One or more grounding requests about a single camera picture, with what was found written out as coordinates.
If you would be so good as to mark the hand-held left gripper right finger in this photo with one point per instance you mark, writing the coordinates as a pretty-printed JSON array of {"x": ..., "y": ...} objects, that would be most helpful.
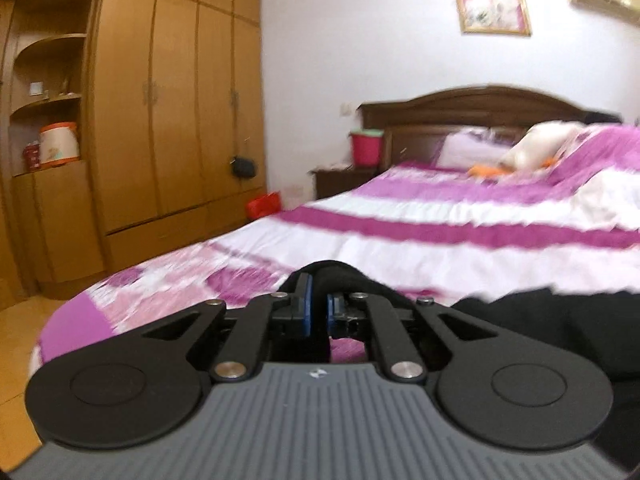
[{"x": 331, "y": 312}]

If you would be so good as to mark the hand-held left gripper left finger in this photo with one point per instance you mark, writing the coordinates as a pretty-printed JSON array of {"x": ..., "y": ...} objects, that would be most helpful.
[{"x": 306, "y": 305}]

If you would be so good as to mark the black knit garment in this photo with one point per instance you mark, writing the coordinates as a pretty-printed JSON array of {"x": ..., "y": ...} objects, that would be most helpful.
[{"x": 550, "y": 325}]

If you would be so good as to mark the floral purple white bedspread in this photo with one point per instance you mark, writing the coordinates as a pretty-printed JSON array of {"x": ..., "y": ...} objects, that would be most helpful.
[{"x": 400, "y": 240}]

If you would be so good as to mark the red floor item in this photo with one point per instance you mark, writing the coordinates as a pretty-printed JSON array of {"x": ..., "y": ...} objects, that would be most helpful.
[{"x": 264, "y": 206}]

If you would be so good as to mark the dark wooden nightstand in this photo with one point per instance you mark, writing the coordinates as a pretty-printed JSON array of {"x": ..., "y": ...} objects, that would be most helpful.
[{"x": 340, "y": 182}]

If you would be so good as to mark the small black pouch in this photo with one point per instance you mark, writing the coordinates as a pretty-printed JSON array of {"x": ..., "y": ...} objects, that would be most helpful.
[{"x": 243, "y": 167}]

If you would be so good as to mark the red plastic bucket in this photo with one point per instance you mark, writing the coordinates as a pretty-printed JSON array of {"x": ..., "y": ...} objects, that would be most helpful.
[{"x": 366, "y": 150}]

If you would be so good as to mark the orange soft item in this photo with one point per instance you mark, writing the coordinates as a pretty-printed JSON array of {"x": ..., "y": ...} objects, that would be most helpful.
[{"x": 485, "y": 170}]

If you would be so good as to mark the light purple pillow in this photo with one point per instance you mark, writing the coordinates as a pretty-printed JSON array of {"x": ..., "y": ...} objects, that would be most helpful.
[{"x": 470, "y": 150}]

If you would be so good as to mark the light wooden wardrobe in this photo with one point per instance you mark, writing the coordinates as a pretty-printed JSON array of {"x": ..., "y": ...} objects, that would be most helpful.
[{"x": 175, "y": 110}]

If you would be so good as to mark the dark wooden headboard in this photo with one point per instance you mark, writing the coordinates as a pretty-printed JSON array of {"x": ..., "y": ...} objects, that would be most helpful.
[{"x": 475, "y": 105}]

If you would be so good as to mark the white plush toy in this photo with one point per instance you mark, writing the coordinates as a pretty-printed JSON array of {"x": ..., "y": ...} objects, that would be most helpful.
[{"x": 535, "y": 142}]

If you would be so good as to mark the orange white thermos jug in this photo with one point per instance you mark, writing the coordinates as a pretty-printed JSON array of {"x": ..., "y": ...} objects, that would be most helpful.
[{"x": 59, "y": 145}]

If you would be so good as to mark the folded purple white quilt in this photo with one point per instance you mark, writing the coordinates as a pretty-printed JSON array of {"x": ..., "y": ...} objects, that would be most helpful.
[{"x": 600, "y": 170}]

